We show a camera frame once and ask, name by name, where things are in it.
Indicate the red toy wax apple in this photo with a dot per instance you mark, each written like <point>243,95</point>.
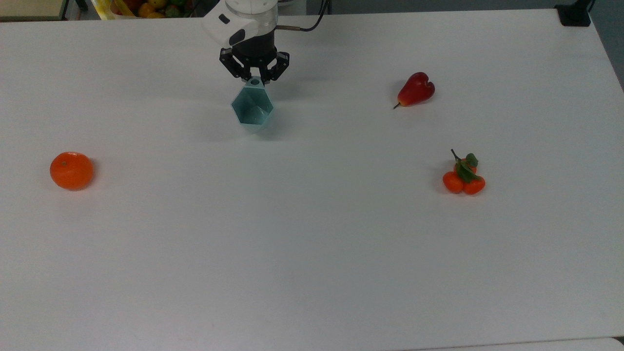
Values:
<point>417,90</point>

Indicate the teal hexagonal mug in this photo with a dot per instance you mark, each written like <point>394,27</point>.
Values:
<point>252,109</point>

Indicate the white empty table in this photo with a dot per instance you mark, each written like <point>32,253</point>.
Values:
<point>536,345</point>

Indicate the beige wooden box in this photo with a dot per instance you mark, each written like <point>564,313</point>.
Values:
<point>31,9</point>

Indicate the large orange toy mandarin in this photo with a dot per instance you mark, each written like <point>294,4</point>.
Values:
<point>71,170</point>

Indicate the yellow bag of toy fruit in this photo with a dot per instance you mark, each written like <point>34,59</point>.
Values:
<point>146,9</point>

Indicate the small tangerine cluster with leaves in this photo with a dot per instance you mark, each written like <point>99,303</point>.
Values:
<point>463,183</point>

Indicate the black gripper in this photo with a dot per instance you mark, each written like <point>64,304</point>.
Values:
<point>258,48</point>

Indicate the black clamp stand base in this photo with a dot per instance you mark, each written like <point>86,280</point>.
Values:
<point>575,14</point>

